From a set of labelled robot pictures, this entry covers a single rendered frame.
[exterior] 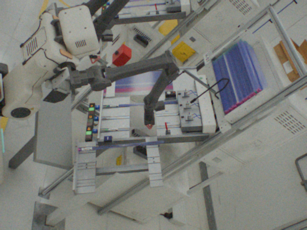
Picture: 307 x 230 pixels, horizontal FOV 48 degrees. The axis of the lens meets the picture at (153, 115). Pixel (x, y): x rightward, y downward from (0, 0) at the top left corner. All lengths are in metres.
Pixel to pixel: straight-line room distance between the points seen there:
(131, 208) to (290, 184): 1.54
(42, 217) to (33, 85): 1.11
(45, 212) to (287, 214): 2.10
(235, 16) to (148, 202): 1.87
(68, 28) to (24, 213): 1.43
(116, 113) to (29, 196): 0.87
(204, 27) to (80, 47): 1.94
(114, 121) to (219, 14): 1.57
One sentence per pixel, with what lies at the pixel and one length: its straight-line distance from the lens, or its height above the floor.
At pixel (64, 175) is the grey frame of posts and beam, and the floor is 0.32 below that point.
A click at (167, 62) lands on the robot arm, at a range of 1.68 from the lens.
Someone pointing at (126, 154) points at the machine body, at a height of 0.61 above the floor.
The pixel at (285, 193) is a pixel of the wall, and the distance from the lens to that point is 3.56.
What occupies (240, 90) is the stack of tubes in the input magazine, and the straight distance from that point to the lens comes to 2.16.
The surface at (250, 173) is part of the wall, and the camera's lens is 3.86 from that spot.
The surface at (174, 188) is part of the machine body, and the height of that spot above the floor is 0.62.
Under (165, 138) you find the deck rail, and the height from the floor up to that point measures 1.02.
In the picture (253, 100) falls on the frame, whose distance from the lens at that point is 2.05.
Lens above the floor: 2.19
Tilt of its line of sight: 31 degrees down
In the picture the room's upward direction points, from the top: 52 degrees clockwise
